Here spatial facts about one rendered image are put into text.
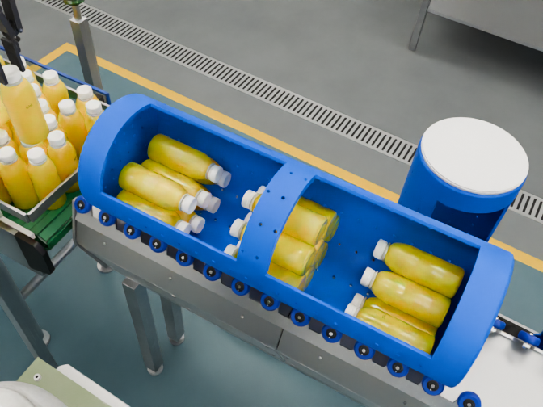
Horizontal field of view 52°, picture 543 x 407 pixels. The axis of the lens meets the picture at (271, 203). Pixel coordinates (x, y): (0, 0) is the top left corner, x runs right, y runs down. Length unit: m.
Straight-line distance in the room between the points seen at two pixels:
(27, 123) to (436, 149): 0.98
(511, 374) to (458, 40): 2.90
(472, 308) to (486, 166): 0.58
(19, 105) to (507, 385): 1.16
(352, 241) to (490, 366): 0.39
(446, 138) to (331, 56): 2.09
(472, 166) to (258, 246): 0.67
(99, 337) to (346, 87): 1.95
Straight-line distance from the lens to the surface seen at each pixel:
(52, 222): 1.51
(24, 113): 1.26
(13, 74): 1.22
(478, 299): 1.03
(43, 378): 1.12
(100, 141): 1.22
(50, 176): 1.45
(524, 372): 1.35
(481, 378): 1.31
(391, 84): 3.43
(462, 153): 1.54
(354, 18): 3.96
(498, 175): 1.52
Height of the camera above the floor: 2.04
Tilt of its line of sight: 50 degrees down
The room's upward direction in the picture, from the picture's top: 5 degrees clockwise
